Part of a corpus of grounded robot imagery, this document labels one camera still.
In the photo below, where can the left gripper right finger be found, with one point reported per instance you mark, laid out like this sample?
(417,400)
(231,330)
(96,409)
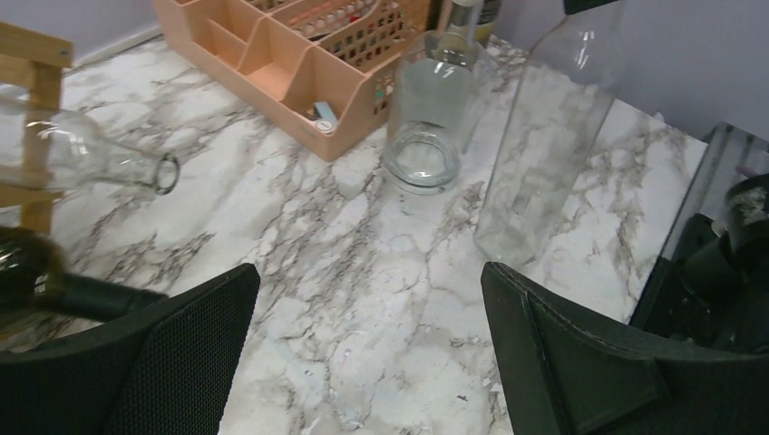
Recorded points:
(566,369)

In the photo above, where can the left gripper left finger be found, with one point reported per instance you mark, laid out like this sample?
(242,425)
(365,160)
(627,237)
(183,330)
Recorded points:
(165,369)

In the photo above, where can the green bottle navy cream label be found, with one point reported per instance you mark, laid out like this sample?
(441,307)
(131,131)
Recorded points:
(35,281)

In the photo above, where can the clear bottle silver cap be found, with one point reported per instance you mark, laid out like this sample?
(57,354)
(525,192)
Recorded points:
(442,86)

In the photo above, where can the tall clear glass bottle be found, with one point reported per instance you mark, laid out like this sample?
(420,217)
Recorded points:
(82,154)

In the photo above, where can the peach plastic file organizer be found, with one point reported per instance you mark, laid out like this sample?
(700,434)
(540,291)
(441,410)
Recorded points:
(282,56)

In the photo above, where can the green bottle silver neck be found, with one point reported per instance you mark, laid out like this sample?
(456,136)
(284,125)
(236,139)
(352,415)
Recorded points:
(457,15)

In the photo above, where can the wooden wine rack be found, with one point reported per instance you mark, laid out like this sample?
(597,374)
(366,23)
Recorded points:
(34,62)

